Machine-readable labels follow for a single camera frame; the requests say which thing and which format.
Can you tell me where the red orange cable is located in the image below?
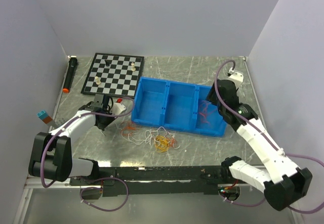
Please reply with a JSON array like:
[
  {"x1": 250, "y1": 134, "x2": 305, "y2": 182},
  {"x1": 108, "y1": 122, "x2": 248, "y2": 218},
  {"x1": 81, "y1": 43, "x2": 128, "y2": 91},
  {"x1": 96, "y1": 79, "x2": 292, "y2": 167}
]
[{"x1": 197, "y1": 100, "x2": 218, "y2": 126}]

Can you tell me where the blue three-compartment bin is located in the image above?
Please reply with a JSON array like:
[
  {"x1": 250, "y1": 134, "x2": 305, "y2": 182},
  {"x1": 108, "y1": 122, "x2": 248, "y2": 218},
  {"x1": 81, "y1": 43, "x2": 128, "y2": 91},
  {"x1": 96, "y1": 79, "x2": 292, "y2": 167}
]
[{"x1": 132, "y1": 77, "x2": 227, "y2": 137}]

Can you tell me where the white cable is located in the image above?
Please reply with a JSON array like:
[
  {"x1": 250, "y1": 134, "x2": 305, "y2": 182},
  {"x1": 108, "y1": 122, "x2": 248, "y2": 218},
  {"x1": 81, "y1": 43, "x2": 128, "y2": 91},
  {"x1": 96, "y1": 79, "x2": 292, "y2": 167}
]
[{"x1": 101, "y1": 124, "x2": 181, "y2": 150}]

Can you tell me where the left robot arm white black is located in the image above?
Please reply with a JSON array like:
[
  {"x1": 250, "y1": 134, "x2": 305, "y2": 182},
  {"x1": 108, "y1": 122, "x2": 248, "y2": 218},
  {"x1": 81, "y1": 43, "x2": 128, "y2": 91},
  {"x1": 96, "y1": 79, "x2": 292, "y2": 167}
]
[{"x1": 28, "y1": 95, "x2": 126, "y2": 185}]

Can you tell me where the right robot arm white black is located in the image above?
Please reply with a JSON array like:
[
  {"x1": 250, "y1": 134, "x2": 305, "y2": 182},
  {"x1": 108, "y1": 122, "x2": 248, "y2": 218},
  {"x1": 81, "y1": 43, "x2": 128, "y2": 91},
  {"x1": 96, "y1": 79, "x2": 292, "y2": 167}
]
[{"x1": 206, "y1": 79, "x2": 312, "y2": 211}]

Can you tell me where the white chess piece lower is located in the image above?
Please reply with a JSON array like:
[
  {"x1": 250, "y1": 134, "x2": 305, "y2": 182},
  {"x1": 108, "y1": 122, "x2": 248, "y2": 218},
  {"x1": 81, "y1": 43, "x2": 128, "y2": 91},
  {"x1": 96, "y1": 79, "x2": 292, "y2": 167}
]
[{"x1": 95, "y1": 76, "x2": 101, "y2": 85}]

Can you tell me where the white chess piece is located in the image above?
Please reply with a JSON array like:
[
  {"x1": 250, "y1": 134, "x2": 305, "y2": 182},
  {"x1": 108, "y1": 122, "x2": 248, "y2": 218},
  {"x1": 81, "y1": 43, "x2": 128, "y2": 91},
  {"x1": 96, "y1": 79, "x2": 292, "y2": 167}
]
[
  {"x1": 131, "y1": 62, "x2": 136, "y2": 71},
  {"x1": 95, "y1": 76, "x2": 101, "y2": 85}
]

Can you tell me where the black white chessboard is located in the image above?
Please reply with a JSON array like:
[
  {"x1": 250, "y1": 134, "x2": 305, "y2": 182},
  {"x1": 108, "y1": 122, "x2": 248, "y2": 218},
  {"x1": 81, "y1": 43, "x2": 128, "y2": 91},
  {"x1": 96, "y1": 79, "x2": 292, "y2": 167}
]
[{"x1": 81, "y1": 53, "x2": 144, "y2": 98}]

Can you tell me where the white chess piece upper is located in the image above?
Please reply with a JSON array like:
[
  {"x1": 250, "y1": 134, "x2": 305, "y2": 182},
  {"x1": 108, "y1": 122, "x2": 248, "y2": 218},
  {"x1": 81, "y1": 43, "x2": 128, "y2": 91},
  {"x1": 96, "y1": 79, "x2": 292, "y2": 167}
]
[{"x1": 131, "y1": 62, "x2": 136, "y2": 71}]

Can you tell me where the blue brown toy block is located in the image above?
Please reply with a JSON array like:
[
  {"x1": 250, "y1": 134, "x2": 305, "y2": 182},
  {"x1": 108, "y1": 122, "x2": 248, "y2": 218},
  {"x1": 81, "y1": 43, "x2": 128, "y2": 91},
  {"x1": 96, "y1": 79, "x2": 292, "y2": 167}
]
[{"x1": 37, "y1": 110, "x2": 56, "y2": 127}]

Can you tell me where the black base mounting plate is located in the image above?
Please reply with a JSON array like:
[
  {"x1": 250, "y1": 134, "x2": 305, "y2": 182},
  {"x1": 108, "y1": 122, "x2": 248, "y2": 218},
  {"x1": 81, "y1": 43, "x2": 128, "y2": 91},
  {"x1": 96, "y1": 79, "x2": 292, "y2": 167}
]
[{"x1": 70, "y1": 165, "x2": 243, "y2": 197}]

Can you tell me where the black marker orange cap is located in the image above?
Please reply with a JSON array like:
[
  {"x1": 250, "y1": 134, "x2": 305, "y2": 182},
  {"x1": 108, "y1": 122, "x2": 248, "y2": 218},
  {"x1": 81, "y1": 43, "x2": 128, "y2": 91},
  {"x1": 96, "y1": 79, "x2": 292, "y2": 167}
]
[{"x1": 62, "y1": 57, "x2": 78, "y2": 94}]

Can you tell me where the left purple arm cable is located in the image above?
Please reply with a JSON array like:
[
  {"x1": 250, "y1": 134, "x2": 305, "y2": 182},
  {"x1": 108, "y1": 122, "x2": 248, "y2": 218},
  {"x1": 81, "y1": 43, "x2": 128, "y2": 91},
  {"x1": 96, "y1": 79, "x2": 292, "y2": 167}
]
[{"x1": 41, "y1": 97, "x2": 135, "y2": 188}]

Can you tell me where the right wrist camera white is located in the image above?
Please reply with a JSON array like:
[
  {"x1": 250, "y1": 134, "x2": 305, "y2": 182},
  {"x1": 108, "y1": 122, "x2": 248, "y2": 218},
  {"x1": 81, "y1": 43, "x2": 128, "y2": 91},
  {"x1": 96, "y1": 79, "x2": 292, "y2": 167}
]
[{"x1": 227, "y1": 67, "x2": 244, "y2": 89}]

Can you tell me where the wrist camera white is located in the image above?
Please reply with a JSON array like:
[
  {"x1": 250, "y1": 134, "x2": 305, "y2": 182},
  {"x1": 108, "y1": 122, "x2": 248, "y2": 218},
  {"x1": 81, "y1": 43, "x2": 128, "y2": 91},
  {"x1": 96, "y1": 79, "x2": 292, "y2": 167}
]
[
  {"x1": 227, "y1": 67, "x2": 244, "y2": 89},
  {"x1": 111, "y1": 102, "x2": 126, "y2": 115}
]

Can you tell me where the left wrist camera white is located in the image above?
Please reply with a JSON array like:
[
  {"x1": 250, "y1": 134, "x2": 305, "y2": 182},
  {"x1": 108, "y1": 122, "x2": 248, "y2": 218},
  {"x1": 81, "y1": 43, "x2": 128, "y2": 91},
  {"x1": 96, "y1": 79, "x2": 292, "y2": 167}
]
[{"x1": 111, "y1": 102, "x2": 126, "y2": 115}]

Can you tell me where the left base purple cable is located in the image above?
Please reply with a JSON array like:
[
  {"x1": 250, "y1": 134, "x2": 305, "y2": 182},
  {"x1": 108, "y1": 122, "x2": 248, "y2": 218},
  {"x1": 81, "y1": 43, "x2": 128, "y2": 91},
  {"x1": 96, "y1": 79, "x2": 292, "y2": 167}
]
[{"x1": 79, "y1": 177, "x2": 129, "y2": 212}]

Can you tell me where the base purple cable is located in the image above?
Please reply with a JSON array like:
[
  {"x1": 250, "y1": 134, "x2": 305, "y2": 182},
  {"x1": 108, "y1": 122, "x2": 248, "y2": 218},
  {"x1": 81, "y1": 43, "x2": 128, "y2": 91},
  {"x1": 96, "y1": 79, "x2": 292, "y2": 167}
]
[
  {"x1": 220, "y1": 186, "x2": 266, "y2": 207},
  {"x1": 79, "y1": 177, "x2": 129, "y2": 212}
]

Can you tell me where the yellow cable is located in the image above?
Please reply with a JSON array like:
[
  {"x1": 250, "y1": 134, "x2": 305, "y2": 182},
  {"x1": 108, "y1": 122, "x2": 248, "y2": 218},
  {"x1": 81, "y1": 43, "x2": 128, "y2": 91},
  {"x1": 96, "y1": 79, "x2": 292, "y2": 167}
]
[{"x1": 154, "y1": 136, "x2": 170, "y2": 153}]

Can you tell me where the aluminium frame rail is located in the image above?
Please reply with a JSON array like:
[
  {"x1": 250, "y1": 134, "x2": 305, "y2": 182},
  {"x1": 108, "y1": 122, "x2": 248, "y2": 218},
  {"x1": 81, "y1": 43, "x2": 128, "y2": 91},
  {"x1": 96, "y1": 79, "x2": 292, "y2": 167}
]
[{"x1": 24, "y1": 165, "x2": 289, "y2": 190}]

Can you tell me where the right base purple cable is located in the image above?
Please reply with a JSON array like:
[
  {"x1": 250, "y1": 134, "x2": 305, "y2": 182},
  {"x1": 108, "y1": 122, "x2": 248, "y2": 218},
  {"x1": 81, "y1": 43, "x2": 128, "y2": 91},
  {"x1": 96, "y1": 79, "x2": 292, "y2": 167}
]
[{"x1": 220, "y1": 186, "x2": 266, "y2": 207}]

